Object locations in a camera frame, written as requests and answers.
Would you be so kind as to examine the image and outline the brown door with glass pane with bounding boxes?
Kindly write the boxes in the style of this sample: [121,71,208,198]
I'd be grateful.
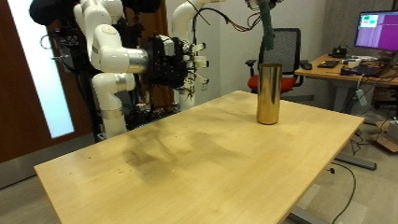
[0,0,95,164]

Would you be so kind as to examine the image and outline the black keyboard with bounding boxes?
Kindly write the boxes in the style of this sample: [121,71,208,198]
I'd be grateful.
[317,60,341,69]

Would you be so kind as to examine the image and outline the flower bouquet with green stem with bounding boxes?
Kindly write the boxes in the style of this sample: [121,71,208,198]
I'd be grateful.
[256,0,276,51]

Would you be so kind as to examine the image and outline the grey table foot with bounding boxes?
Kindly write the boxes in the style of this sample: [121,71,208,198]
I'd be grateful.
[333,153,378,172]

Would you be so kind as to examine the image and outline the cardboard box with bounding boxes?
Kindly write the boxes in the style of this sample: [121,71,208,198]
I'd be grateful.
[370,120,398,153]

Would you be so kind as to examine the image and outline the black desk phone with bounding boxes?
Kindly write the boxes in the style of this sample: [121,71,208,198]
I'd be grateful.
[330,46,349,59]

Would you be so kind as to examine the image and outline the black floor cable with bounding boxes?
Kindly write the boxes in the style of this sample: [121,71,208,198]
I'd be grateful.
[326,161,358,224]

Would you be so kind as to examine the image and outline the black mesh red seat chair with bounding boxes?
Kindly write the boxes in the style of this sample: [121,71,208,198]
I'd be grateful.
[244,27,310,95]

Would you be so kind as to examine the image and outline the white power strip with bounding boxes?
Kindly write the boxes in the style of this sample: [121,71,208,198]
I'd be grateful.
[354,89,370,106]

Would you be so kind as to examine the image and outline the wooden office desk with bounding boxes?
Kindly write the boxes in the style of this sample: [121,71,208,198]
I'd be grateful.
[294,54,398,113]

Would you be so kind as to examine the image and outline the emergency stop button box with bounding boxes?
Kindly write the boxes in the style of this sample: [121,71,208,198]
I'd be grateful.
[136,101,152,114]

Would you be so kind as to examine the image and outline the person in dark clothing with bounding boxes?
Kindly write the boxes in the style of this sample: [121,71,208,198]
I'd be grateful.
[28,0,85,27]

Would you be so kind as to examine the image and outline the gold cylindrical vase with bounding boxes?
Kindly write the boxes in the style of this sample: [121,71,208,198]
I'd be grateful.
[256,63,284,126]

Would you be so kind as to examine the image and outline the computer monitor with purple screen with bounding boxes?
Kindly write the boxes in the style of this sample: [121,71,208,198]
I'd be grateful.
[353,9,398,53]

